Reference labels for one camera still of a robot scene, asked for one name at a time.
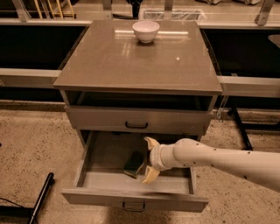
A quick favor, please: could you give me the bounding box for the black stand leg left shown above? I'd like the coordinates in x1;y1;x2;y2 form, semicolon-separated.
0;172;55;224

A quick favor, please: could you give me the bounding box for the black stand leg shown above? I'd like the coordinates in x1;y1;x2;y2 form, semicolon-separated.
227;107;253;151
0;172;55;224

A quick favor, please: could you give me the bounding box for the black middle drawer handle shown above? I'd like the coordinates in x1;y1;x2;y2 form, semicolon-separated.
122;202;145;213

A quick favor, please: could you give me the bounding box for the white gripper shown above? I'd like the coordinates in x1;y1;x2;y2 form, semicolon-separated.
142;136;179;184

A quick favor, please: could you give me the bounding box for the white ceramic bowl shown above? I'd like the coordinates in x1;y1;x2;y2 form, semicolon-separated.
132;20;160;43

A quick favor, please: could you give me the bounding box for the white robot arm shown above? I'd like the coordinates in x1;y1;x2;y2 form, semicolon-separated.
143;136;280;192

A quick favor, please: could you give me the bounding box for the black drawer handle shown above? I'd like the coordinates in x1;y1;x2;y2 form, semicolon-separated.
125;122;149;130
122;202;145;213

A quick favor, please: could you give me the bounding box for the closed grey upper drawer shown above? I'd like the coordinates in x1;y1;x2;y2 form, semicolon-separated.
65;106;213;136

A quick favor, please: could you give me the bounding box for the green yellow sponge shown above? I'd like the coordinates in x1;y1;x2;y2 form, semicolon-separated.
123;151;144;179

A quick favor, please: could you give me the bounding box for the black stand leg right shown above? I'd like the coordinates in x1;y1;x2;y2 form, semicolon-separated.
227;107;253;151

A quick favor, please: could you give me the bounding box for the grey drawer cabinet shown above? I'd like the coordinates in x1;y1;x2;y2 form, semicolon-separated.
53;19;223;147

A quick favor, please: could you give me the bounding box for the open middle drawer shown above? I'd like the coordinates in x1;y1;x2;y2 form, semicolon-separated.
62;131;208;213

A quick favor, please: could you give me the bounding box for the yellow wooden frame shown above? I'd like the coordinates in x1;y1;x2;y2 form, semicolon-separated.
33;0;76;19

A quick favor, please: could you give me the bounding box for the black upper drawer handle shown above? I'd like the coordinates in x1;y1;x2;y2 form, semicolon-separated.
125;122;149;130

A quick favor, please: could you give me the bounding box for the grey metal rail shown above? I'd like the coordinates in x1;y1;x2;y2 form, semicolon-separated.
0;68;280;98

